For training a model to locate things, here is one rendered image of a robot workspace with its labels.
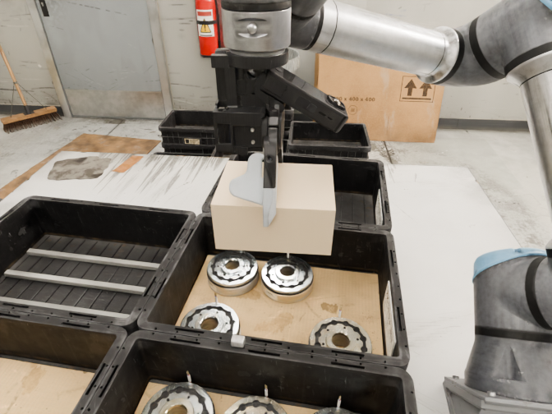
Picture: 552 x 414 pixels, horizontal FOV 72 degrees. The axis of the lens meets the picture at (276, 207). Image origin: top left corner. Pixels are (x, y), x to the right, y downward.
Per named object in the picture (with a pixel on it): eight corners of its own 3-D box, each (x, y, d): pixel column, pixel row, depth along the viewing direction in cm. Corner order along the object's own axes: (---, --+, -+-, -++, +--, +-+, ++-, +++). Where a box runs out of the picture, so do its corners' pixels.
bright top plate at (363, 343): (368, 321, 66) (369, 319, 66) (374, 375, 58) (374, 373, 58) (310, 316, 67) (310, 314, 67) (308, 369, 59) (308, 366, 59)
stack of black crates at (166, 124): (235, 158, 269) (232, 111, 250) (227, 179, 245) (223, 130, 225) (179, 155, 272) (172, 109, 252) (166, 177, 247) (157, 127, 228)
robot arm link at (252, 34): (292, 2, 44) (288, 14, 37) (292, 44, 47) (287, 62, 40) (227, 2, 44) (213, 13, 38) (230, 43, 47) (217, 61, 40)
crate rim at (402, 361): (391, 240, 77) (393, 230, 75) (408, 378, 52) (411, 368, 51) (200, 220, 82) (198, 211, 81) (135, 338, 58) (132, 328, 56)
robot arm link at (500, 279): (501, 328, 73) (498, 258, 76) (581, 337, 61) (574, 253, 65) (457, 324, 68) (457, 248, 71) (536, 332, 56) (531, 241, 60)
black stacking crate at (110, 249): (203, 254, 87) (197, 213, 81) (147, 373, 63) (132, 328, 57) (46, 236, 93) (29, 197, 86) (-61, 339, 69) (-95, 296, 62)
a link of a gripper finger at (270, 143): (263, 189, 49) (266, 121, 49) (277, 189, 49) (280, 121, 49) (259, 187, 45) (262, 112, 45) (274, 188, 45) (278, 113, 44)
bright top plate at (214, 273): (263, 255, 80) (263, 254, 80) (248, 291, 72) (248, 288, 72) (218, 248, 82) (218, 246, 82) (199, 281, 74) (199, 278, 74)
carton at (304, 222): (328, 205, 62) (332, 164, 58) (330, 255, 52) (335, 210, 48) (231, 200, 63) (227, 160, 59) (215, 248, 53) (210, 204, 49)
